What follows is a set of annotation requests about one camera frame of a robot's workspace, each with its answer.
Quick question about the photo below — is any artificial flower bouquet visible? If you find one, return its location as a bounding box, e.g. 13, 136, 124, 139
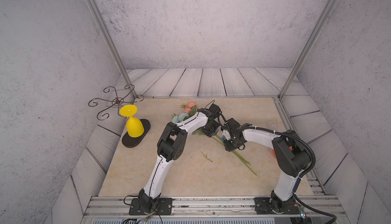
172, 100, 257, 176

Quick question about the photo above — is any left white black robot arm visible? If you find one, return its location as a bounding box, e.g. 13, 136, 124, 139
138, 104, 221, 211

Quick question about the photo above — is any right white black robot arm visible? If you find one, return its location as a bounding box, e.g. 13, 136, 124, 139
222, 118, 316, 212

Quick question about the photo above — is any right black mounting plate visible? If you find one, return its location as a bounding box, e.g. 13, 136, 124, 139
254, 197, 300, 215

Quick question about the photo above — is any black mounting plate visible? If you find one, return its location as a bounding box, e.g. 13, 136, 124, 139
254, 197, 300, 215
129, 198, 173, 216

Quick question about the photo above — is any yellow plastic goblet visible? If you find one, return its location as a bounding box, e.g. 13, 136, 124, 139
120, 104, 145, 138

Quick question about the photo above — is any black oval tray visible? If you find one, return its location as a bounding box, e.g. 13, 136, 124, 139
122, 117, 151, 148

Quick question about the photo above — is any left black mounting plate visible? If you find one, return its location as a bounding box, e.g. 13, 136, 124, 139
129, 198, 173, 216

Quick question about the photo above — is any wrought iron scroll stand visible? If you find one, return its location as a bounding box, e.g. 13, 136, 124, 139
88, 85, 145, 121

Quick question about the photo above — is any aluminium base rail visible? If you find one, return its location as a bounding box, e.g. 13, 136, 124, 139
83, 195, 350, 224

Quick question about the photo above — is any right aluminium frame post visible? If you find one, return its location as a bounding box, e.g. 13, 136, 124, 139
278, 0, 338, 100

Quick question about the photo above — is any aluminium frame post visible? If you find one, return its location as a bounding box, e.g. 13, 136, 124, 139
278, 0, 338, 100
85, 0, 132, 85

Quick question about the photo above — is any left aluminium frame post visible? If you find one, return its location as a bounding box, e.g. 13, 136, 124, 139
85, 0, 132, 85

